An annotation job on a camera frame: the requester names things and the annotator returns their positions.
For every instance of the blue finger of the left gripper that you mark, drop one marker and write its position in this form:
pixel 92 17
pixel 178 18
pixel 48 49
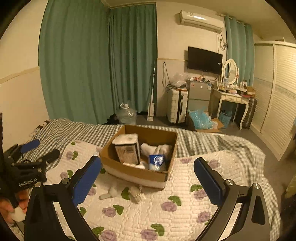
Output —
pixel 49 157
pixel 29 146

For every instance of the large teal curtain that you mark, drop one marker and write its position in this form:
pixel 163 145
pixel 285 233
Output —
pixel 93 58

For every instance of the cream white socks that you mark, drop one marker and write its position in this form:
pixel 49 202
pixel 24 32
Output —
pixel 142 165

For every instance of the white oval vanity mirror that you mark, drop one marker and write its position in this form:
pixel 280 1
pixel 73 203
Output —
pixel 230 72

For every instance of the grey checked bed sheet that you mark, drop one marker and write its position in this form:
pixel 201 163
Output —
pixel 59 133

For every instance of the clear water jug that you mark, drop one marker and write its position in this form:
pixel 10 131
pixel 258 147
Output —
pixel 127 115

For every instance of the large tissue paper pack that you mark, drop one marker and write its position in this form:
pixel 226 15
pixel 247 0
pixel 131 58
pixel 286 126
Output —
pixel 127 148

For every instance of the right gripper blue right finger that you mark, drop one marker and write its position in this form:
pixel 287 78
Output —
pixel 252 222

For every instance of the white floral quilt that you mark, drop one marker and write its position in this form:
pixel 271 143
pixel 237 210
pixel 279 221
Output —
pixel 178 212

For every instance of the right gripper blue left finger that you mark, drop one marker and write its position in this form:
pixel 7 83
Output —
pixel 42 223

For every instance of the operator hand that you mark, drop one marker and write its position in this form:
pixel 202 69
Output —
pixel 6 207

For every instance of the blue plastic bag box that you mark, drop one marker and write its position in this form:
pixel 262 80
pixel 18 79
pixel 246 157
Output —
pixel 200 121

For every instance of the teal curtain by wardrobe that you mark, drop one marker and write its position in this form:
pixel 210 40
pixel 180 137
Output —
pixel 240 47

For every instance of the blue waste basket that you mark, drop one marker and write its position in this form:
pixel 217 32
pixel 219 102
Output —
pixel 225 117

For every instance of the small grey refrigerator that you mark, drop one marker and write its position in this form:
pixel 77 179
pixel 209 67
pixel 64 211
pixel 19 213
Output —
pixel 198 95

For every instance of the dark suitcase by table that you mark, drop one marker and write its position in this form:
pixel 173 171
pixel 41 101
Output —
pixel 250 113

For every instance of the black wall television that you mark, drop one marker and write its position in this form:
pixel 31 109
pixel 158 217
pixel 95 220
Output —
pixel 204 60

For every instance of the white air conditioner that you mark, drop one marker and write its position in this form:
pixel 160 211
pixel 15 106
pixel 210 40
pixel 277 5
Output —
pixel 201 21

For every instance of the white suitcase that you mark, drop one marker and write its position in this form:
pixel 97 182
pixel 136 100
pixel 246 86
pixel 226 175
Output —
pixel 177 105

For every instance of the white dressing table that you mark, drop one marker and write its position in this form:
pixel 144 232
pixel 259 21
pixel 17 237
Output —
pixel 234 98

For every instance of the brown cardboard box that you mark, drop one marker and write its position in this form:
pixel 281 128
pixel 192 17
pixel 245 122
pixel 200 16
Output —
pixel 140 155

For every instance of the white louvred wardrobe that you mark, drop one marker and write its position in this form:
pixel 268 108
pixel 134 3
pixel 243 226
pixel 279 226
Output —
pixel 274 84

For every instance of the small blue tissue pack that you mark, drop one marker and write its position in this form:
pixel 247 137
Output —
pixel 157 163

